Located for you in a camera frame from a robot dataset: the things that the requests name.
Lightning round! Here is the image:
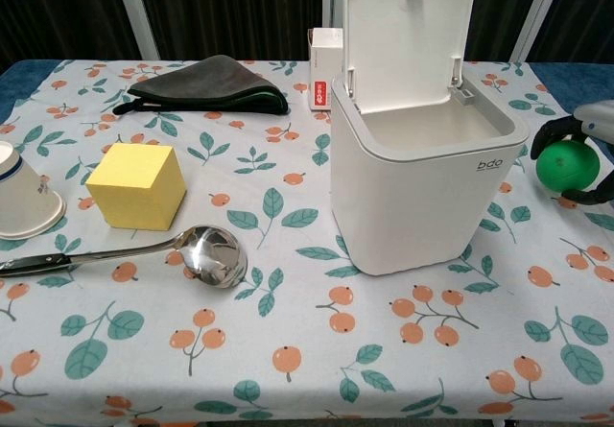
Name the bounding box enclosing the white plastic trash bin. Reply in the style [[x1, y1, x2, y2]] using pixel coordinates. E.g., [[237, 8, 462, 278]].
[[330, 0, 530, 277]]

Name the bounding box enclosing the white red carton box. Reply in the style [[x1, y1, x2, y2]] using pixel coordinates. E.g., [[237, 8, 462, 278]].
[[307, 27, 344, 112]]

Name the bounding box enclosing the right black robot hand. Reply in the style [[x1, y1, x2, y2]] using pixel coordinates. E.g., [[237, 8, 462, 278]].
[[530, 114, 614, 208]]

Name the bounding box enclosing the green ball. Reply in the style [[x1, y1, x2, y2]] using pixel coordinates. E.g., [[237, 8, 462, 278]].
[[535, 139, 602, 193]]

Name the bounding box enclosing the dark folded cloth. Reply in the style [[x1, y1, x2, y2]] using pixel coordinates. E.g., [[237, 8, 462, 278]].
[[112, 54, 290, 116]]

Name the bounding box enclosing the yellow cube block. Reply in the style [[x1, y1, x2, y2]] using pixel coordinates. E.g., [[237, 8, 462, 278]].
[[84, 142, 188, 231]]

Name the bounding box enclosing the fruit patterned tablecloth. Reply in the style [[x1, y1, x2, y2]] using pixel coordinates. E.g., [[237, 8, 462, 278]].
[[0, 59, 614, 427]]

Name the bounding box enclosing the white paper cup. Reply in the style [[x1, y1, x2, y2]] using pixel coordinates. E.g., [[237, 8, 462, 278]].
[[0, 140, 67, 241]]

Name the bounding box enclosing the stainless steel ladle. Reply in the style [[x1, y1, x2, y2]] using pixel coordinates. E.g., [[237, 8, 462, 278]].
[[0, 225, 248, 287]]

